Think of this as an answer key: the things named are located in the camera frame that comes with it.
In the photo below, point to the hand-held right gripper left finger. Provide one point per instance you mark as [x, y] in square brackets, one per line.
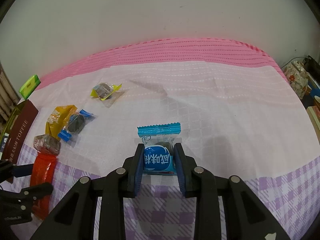
[138, 178]

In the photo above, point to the beige ribbed pipes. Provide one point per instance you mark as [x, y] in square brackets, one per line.
[6, 97]

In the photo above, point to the light blue candy packet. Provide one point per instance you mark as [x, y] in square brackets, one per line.
[156, 161]

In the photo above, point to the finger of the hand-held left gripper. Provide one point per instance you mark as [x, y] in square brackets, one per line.
[22, 170]
[37, 190]

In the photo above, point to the stack of books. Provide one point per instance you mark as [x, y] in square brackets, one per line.
[315, 116]

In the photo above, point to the floral patterned container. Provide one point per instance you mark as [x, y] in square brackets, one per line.
[297, 77]

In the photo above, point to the blue printed box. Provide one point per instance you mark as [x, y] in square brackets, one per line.
[313, 92]

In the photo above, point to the dark blue candy packet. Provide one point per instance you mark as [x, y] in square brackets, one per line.
[76, 125]

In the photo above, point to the yellow snack packet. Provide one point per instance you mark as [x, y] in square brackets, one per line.
[57, 117]

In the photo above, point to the brown and gold tin box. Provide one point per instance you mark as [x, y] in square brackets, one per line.
[20, 130]

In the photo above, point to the small yellow candy packet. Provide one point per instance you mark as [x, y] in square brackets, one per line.
[105, 90]

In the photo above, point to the pink and white snack packet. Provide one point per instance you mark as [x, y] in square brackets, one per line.
[47, 143]

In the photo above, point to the green tissue pack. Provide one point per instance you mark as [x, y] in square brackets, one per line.
[30, 86]

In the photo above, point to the red snack packet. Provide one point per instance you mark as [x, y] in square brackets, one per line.
[43, 172]

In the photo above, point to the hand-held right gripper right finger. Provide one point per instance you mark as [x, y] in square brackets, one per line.
[178, 156]

